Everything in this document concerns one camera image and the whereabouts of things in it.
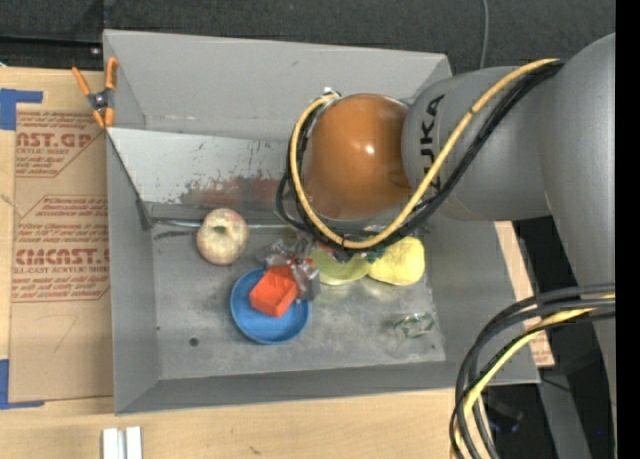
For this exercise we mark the orange-red block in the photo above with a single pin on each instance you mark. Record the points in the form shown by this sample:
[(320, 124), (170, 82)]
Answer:
[(272, 292)]

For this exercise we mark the yellow crumpled cloth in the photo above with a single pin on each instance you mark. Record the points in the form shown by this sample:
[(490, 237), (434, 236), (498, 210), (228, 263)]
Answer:
[(400, 262)]

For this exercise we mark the brown cardboard board red print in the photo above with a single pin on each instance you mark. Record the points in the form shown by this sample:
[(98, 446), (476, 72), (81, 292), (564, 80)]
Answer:
[(55, 337)]

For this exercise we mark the grey metal bin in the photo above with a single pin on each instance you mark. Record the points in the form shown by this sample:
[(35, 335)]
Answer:
[(210, 82)]

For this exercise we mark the pale yellow-red apple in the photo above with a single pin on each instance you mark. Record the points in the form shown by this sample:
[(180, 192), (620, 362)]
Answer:
[(222, 237)]

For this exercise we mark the clear glass thing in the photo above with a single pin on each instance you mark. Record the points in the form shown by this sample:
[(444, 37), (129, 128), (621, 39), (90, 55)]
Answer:
[(412, 332)]

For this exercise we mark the blue round plate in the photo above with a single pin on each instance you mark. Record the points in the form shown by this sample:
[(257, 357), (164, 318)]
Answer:
[(270, 324)]

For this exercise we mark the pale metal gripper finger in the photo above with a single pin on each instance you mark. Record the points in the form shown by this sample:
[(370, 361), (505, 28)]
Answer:
[(308, 281), (278, 254)]

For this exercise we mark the yellow-green rounded thing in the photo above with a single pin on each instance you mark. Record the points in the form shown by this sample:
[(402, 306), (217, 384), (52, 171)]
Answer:
[(340, 269)]

